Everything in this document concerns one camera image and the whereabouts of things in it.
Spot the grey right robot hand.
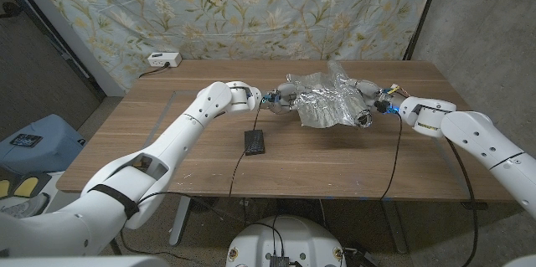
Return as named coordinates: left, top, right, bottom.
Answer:
left=355, top=79, right=401, bottom=114

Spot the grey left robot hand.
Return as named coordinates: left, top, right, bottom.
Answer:
left=261, top=81, right=302, bottom=116

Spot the aluminum foil roll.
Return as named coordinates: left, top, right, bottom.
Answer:
left=286, top=59, right=374, bottom=129

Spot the black textured package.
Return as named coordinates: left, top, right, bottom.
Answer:
left=244, top=129, right=266, bottom=157

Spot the floral printed backdrop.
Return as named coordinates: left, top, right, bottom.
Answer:
left=24, top=0, right=443, bottom=92

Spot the black backdrop stand pole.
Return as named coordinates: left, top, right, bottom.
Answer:
left=404, top=0, right=445, bottom=61

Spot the white power strip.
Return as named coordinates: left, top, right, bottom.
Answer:
left=147, top=52, right=183, bottom=69

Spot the grey table leg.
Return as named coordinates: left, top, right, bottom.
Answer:
left=380, top=199, right=408, bottom=254
left=169, top=195, right=193, bottom=247

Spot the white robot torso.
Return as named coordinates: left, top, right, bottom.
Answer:
left=225, top=215, right=348, bottom=267

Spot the blue-grey plastic bin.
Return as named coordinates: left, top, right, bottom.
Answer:
left=0, top=113, right=87, bottom=175

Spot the yellow and black pad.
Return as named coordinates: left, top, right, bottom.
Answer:
left=0, top=174, right=41, bottom=199

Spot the grey sneaker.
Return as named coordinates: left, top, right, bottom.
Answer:
left=0, top=193, right=51, bottom=220

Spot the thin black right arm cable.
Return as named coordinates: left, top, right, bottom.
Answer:
left=379, top=114, right=403, bottom=200

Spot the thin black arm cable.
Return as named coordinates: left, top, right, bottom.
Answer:
left=228, top=107, right=261, bottom=198
left=379, top=114, right=403, bottom=200

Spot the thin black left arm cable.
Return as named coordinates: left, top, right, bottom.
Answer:
left=228, top=107, right=261, bottom=198

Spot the black power strip cord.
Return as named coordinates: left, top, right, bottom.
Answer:
left=138, top=62, right=171, bottom=79

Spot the black torso cable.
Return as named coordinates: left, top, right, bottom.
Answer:
left=250, top=215, right=286, bottom=258

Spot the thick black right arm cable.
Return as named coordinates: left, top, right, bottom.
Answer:
left=446, top=139, right=479, bottom=267

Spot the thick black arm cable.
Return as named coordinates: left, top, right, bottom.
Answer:
left=446, top=139, right=479, bottom=267
left=119, top=190, right=223, bottom=262

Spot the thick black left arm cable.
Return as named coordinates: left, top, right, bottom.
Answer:
left=119, top=190, right=223, bottom=262

